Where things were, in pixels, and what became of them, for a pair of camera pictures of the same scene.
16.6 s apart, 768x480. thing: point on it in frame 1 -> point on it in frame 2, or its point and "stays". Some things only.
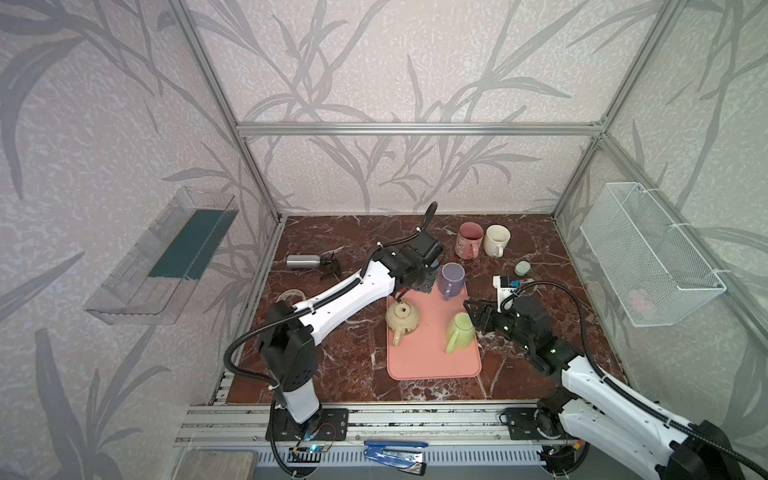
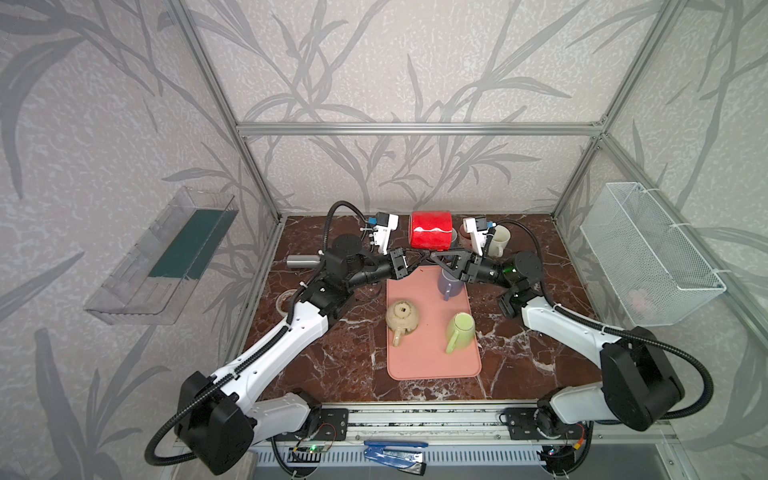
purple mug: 451,279 stays
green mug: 462,332 stays
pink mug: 469,240 stays
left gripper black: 424,273 -> 395,264
